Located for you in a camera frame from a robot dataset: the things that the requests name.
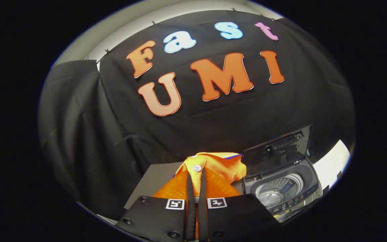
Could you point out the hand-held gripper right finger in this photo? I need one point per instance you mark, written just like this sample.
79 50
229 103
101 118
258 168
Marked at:
203 208

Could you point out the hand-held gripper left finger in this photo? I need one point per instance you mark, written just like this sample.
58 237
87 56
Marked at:
190 208

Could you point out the orange polo shirt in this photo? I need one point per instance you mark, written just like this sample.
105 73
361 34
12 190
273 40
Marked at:
223 168

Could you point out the grey washing machine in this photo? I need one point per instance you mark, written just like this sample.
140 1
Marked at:
301 198

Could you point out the grey platform box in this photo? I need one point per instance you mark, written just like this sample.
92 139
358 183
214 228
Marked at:
153 178

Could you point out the plain black side cloth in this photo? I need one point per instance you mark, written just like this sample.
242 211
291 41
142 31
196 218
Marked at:
79 134
331 101

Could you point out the white board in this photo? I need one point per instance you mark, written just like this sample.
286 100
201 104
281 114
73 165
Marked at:
331 164

